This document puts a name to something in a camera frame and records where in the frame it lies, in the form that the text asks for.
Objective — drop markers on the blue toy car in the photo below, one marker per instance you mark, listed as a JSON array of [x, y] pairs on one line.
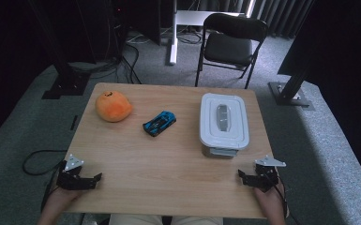
[[159, 123]]

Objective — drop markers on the white storage box lid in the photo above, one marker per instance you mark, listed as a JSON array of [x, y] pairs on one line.
[[209, 125]]

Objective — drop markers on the person's left hand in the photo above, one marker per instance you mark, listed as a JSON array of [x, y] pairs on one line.
[[61, 200]]

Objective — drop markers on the black curtain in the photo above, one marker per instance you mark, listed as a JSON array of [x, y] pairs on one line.
[[340, 47]]

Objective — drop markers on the person's right hand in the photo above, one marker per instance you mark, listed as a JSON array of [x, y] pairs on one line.
[[272, 201]]

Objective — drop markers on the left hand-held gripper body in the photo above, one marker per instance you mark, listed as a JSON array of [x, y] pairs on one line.
[[67, 182]]

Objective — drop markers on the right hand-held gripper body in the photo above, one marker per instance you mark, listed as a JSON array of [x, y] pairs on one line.
[[267, 178]]

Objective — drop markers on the black metal stand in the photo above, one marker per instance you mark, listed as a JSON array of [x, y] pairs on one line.
[[67, 82], [289, 93]]

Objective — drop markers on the orange plush toy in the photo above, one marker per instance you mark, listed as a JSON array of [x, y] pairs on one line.
[[112, 107]]

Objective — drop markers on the translucent grey storage box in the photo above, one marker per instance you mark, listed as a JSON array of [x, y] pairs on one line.
[[222, 153]]

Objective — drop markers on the black tape strip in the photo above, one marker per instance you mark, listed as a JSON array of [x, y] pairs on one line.
[[74, 122]]

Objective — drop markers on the white desk frame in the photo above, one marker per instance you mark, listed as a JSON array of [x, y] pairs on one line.
[[187, 17]]

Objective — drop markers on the person's legs in beige trousers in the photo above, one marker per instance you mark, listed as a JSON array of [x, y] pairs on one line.
[[131, 219]]

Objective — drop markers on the grey curtain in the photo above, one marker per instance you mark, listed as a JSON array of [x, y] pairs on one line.
[[278, 15]]

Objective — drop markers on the black folding chair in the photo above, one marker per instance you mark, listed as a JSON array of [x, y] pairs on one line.
[[228, 48]]

